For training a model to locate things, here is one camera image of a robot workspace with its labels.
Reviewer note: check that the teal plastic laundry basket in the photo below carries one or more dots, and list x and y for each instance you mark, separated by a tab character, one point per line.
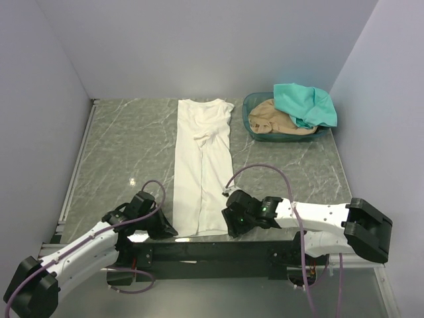
254	99

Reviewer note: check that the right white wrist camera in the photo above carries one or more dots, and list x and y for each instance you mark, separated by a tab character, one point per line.
229	190

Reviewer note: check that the white printed t shirt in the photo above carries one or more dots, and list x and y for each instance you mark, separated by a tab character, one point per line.
203	166

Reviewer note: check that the beige t shirt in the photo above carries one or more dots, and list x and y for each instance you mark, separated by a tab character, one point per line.
266	119

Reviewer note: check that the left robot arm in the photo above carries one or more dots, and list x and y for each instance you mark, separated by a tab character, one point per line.
38	284

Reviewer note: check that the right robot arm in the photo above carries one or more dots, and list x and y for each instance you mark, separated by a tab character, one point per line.
355	227

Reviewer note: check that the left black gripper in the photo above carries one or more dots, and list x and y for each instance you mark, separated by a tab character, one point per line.
163	229

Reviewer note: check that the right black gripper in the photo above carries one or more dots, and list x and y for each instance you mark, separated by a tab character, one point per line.
234	227

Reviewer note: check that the teal t shirt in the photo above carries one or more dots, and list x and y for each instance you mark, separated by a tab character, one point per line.
307	107

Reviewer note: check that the aluminium frame rail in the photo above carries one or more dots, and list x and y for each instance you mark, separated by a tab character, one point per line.
349	260

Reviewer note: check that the black base crossbar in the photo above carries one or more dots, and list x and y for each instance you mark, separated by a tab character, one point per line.
210	260

